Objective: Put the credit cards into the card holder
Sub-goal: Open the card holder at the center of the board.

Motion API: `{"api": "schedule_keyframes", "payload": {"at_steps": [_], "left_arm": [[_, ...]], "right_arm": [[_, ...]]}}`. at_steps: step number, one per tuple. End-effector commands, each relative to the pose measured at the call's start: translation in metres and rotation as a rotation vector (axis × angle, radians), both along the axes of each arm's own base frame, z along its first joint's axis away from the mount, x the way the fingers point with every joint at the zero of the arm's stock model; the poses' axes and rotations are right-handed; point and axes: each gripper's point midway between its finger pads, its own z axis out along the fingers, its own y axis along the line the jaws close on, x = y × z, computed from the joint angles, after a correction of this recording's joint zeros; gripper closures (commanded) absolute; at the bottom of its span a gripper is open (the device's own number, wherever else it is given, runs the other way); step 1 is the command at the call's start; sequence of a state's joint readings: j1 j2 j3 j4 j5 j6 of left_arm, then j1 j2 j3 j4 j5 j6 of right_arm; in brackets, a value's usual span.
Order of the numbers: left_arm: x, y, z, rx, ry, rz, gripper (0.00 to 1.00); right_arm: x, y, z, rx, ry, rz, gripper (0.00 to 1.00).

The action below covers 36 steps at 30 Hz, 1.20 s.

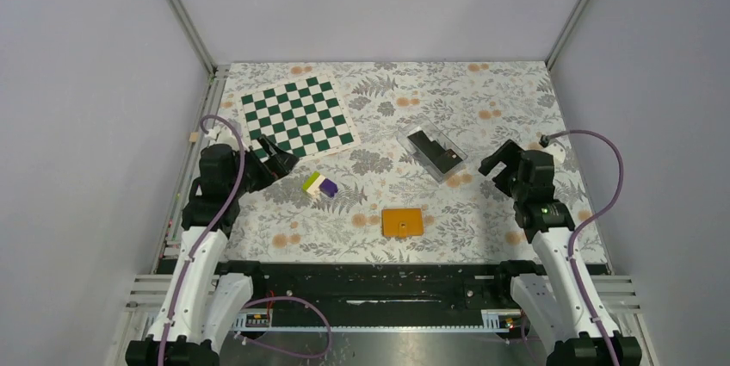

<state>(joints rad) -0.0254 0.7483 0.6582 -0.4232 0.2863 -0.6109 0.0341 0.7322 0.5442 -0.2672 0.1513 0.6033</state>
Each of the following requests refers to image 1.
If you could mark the green white purple toy blocks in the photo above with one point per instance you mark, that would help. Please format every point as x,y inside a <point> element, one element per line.
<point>318,184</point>

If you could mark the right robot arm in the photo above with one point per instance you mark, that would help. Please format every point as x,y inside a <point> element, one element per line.
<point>561,302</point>

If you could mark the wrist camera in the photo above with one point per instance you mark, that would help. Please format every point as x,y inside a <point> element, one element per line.
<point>553,147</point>
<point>220,133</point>

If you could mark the left aluminium frame post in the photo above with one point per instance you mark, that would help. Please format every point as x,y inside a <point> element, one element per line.
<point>193,36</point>

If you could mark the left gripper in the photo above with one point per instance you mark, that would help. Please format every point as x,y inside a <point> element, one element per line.
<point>281,164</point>

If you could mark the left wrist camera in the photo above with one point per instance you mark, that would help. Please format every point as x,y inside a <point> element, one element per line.
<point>220,133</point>

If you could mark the floral patterned table mat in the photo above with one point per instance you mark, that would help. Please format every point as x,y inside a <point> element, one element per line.
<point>478,105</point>

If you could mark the aluminium frame post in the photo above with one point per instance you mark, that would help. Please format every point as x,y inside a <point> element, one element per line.
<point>193,36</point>
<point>566,32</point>

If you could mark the right aluminium frame post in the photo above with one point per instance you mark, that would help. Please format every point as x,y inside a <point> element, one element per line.
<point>566,32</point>

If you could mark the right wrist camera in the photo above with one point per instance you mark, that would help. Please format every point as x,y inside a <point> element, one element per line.
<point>553,147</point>

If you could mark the orange leather card holder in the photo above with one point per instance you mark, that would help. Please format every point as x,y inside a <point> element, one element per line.
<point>402,223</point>

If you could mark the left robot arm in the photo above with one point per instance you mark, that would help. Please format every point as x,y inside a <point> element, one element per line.
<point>197,312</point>

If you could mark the green white chessboard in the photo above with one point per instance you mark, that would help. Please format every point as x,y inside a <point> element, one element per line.
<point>305,116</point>

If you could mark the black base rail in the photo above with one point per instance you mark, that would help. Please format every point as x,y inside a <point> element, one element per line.
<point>380,295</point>

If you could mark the clear plastic card box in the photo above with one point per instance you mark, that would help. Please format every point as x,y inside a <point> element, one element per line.
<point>434,134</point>

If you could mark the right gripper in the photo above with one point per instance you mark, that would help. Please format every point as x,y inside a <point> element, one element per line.
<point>510,154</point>

